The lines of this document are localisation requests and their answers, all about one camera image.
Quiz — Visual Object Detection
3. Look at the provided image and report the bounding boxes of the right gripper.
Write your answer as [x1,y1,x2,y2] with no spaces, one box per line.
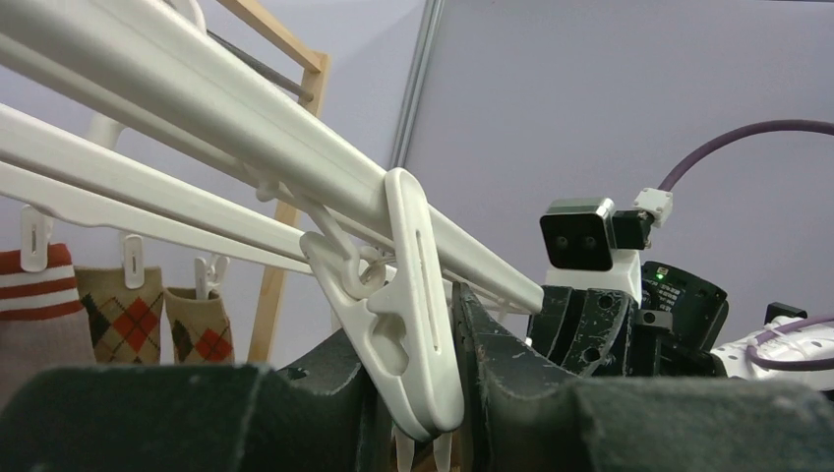
[526,261,729,378]

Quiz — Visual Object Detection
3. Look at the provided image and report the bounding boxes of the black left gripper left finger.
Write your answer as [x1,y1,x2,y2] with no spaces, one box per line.
[1,332,391,471]

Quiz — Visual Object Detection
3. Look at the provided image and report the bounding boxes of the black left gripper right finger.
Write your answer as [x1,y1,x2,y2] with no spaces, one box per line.
[452,283,833,471]

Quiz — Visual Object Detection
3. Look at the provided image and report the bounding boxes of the white plastic clip hanger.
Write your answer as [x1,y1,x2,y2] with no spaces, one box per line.
[1,1,542,442]

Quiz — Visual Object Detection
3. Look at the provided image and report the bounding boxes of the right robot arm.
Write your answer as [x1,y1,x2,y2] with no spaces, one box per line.
[526,262,833,394]

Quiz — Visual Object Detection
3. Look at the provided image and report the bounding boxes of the orange brown argyle sock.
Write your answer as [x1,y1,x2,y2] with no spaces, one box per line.
[75,265,163,365]

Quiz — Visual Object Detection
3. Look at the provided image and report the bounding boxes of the grey sock orange stripes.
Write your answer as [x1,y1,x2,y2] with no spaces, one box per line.
[1,243,96,406]

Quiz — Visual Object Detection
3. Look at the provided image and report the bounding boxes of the wooden clothes rack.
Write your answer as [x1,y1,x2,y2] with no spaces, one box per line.
[220,1,331,363]

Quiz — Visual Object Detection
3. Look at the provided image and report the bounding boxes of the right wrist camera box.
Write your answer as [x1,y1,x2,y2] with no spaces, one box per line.
[539,188,673,302]

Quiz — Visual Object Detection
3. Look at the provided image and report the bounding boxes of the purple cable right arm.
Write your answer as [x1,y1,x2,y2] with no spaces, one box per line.
[656,119,834,373]

